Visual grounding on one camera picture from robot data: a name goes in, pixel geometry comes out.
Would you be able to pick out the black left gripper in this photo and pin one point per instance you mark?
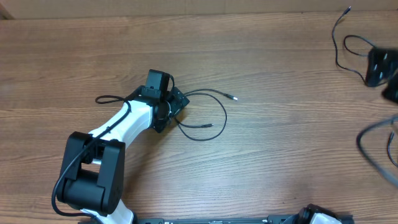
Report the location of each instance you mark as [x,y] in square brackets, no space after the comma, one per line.
[177,100]

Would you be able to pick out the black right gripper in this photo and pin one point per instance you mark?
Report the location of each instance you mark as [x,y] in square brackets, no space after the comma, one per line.
[387,63]

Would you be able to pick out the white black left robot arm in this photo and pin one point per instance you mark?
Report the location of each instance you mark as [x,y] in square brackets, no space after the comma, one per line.
[91,177]

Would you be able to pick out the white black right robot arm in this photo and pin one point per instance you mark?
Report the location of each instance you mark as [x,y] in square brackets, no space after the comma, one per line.
[313,214]

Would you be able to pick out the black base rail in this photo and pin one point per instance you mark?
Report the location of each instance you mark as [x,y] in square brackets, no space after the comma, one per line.
[271,219]

